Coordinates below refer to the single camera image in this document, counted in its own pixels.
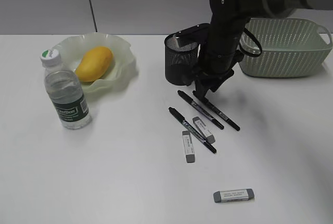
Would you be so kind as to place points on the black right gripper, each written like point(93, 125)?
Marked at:
point(217, 56)

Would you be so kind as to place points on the black marker pen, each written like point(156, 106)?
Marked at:
point(217, 111)
point(200, 109)
point(192, 130)

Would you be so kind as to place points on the grey white eraser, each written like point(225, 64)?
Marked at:
point(233, 195)
point(188, 147)
point(203, 129)

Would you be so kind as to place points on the grey white eraser front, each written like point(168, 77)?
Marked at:
point(233, 195)

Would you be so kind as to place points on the yellow mango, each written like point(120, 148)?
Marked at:
point(94, 64)

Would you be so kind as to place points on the clear plastic water bottle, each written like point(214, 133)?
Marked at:
point(65, 91)

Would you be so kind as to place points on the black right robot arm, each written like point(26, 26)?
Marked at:
point(248, 9)

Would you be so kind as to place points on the black mesh pen holder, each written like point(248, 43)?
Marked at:
point(179, 61)

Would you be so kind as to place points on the frosted green wavy plate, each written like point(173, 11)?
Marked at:
point(119, 75)

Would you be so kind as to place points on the pale green plastic basket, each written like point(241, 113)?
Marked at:
point(290, 48)

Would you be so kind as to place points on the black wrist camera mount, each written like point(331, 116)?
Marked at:
point(196, 34)

